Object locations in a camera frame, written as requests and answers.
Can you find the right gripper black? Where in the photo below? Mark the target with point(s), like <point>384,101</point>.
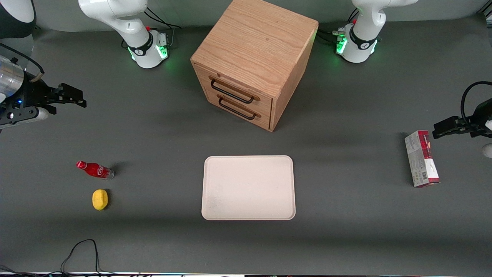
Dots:
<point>32,95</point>

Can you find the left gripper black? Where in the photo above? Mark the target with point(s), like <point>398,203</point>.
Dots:
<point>477,122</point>

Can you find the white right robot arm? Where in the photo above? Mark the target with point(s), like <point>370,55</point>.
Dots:
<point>130,27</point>

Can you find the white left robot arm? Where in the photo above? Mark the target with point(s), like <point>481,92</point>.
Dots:
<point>361,42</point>

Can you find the red coke bottle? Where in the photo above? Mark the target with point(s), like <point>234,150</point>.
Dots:
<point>95,170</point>

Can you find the cream rectangular tray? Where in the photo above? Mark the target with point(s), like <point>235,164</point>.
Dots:
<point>248,187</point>

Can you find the red and grey carton box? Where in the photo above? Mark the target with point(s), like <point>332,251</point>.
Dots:
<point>421,159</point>

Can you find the yellow lemon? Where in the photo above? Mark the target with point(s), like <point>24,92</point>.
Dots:
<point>100,199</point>

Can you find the wooden drawer front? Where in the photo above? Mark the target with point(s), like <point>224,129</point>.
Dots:
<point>246,115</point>
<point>238,82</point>

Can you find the wooden drawer cabinet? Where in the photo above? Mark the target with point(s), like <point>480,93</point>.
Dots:
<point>261,34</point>

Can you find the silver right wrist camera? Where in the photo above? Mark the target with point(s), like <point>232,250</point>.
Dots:
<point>27,115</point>

